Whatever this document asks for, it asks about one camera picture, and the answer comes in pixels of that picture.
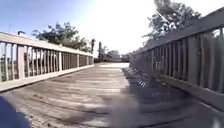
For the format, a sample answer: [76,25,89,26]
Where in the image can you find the distant trees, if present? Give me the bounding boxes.
[89,38,123,64]

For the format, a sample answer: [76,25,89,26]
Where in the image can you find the wooden bridge deck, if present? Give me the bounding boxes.
[0,65,224,128]

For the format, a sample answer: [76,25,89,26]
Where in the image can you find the clump of leafy trees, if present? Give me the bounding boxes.
[31,21,93,54]

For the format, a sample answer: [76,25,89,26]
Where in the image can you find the tall leafy tree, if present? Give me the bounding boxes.
[142,0,203,43]

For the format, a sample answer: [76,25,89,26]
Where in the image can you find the grey wooden railing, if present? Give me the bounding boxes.
[129,7,224,113]

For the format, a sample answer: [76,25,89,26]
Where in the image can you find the pale wooden railing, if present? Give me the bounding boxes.
[0,31,95,93]

